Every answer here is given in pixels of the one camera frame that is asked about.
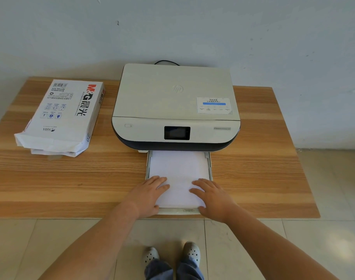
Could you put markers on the person's right hand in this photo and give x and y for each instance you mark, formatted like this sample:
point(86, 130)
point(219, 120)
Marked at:
point(216, 201)

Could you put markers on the person's left hand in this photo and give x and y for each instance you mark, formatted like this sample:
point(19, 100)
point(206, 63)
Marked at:
point(145, 198)

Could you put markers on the person's right thumb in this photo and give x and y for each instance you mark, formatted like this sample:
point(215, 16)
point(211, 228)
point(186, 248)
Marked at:
point(202, 210)

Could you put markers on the white paper stack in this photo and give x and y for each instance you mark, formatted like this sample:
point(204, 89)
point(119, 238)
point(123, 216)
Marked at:
point(179, 169)

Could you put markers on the person's right forearm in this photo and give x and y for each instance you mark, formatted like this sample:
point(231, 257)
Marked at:
point(270, 247)

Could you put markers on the person's left forearm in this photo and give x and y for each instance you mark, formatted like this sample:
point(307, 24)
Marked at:
point(98, 244)

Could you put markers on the white printer paper tray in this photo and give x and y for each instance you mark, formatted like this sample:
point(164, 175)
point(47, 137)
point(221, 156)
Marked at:
point(207, 169)

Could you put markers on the white right clog shoe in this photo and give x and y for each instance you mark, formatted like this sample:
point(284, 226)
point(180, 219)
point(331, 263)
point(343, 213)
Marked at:
point(192, 252)

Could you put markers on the white clog shoe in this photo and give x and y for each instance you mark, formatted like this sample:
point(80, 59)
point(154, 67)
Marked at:
point(150, 255)
point(192, 252)

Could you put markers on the blue jeans right leg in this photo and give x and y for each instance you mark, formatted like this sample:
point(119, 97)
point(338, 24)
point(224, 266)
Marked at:
point(190, 271)

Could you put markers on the blue jeans leg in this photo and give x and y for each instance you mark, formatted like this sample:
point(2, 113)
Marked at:
point(190, 271)
point(158, 271)

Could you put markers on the white left clog shoe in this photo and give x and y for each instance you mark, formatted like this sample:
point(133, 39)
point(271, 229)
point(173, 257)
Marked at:
point(150, 255)

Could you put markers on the blue jeans left leg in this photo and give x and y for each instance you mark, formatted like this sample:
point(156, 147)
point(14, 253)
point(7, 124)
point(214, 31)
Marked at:
point(158, 271)

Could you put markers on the white and blue sticker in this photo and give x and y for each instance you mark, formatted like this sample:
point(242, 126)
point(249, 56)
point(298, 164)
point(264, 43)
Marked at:
point(213, 105)

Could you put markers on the white and black printer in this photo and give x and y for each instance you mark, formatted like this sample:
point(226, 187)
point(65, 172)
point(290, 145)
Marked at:
point(165, 93)

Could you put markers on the white paper ream package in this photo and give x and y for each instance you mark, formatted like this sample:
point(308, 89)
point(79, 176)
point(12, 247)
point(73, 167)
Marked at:
point(63, 119)

